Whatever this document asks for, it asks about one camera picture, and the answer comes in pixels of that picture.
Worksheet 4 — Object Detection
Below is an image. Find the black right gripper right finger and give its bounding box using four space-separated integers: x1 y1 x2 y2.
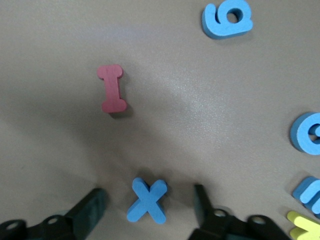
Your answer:
189 183 291 240

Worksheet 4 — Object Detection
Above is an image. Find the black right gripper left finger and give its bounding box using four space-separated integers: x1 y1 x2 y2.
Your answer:
0 187 108 240

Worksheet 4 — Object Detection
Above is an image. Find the blue letter x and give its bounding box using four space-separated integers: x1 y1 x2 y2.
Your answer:
126 177 168 225

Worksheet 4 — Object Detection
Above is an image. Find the blue letter m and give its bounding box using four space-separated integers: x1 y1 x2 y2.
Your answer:
292 176 320 218

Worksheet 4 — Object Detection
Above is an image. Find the blue capital letter G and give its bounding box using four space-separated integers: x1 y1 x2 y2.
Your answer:
289 112 320 156

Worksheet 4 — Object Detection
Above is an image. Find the blue small letter g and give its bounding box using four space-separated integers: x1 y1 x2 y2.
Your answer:
201 0 254 40

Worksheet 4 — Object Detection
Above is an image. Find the yellow letter K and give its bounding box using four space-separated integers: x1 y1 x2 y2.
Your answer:
286 210 320 240

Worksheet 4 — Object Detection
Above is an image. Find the red letter I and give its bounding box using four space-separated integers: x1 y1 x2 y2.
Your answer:
96 64 128 114

